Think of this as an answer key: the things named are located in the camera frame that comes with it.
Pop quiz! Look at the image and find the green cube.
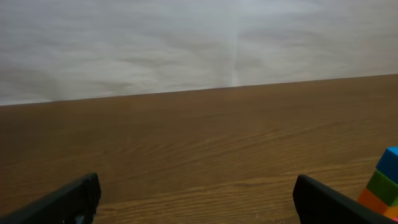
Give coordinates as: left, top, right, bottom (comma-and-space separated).
366, 169, 398, 208

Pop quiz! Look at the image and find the blue cube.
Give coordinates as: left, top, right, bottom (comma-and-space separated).
375, 146, 398, 185

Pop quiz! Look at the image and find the orange cube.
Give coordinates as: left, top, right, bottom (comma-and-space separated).
356, 187, 398, 220

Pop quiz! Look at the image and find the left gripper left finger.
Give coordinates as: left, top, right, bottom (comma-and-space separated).
0, 172, 102, 224

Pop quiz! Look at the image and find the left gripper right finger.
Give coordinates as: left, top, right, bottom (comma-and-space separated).
292, 174, 398, 224

